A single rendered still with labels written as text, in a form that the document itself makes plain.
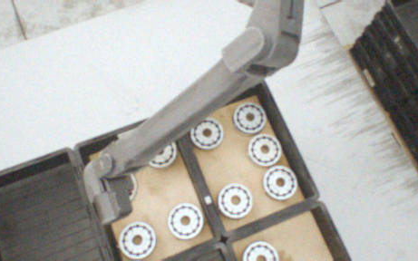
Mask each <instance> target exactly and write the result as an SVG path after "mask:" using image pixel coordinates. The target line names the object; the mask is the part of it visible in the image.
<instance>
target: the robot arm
mask: <svg viewBox="0 0 418 261"><path fill-rule="evenodd" d="M236 1H238V2H239V3H240V4H244V5H247V6H250V7H251V8H253V10H252V11H251V13H250V17H249V19H248V22H247V25H246V26H245V28H244V32H241V34H239V35H238V36H237V37H236V38H234V39H233V40H232V41H231V42H229V43H228V44H227V45H226V46H225V47H223V48H222V50H221V53H222V58H221V59H220V60H219V61H217V62H216V63H215V64H214V65H213V66H212V67H210V69H208V70H207V71H206V72H204V74H202V75H201V76H200V77H199V78H198V79H197V80H196V81H195V82H193V83H192V84H190V85H189V87H187V88H185V90H184V91H182V92H181V93H179V94H178V95H177V96H176V97H174V98H173V100H170V102H169V103H167V104H166V105H165V106H163V107H162V108H161V109H159V110H158V111H157V112H155V113H154V115H151V117H150V118H149V119H147V120H146V121H145V122H144V123H143V124H141V125H140V126H139V127H138V128H136V129H135V130H132V131H130V132H129V133H127V134H125V135H124V136H122V137H121V138H120V139H119V140H117V141H114V142H113V143H110V145H109V146H107V147H106V148H105V149H104V150H103V151H102V152H101V155H100V158H98V159H97V160H95V161H93V162H90V163H89V164H88V165H87V166H86V168H85V169H84V176H83V180H84V185H85V187H86V190H87V195H88V197H89V200H90V201H91V203H93V202H94V204H95V206H96V208H97V209H96V210H97V213H98V216H99V218H100V222H101V224H102V226H105V225H110V224H112V223H114V222H116V221H120V220H122V219H123V218H126V217H128V216H129V215H130V214H131V213H132V211H133V208H132V205H131V199H130V196H129V192H132V191H133V190H134V188H135V185H134V183H133V180H132V179H131V174H137V173H139V172H140V171H142V170H143V169H144V168H147V167H148V166H149V165H150V161H152V160H154V159H155V158H156V156H157V155H158V154H159V153H160V152H161V151H163V150H164V149H166V148H167V146H170V144H171V143H173V142H174V141H175V140H177V139H178V138H179V137H182V135H184V134H185V133H187V132H188V131H190V130H191V129H192V128H195V126H197V125H198V124H200V122H201V121H204V120H205V119H207V118H208V116H210V115H211V114H213V112H216V111H217V110H218V109H220V108H221V107H222V106H224V105H226V103H228V102H230V101H231V100H233V99H234V98H235V97H237V96H238V95H239V94H241V93H242V92H243V91H245V90H247V89H248V88H250V87H253V86H254V85H256V84H259V83H260V82H263V80H265V79H266V78H267V77H271V76H272V75H274V74H276V72H278V71H280V70H281V69H283V68H285V67H288V66H290V65H291V63H293V62H294V60H295V59H296V58H297V55H298V52H299V45H300V44H301V37H302V28H303V21H304V4H305V0H236Z"/></svg>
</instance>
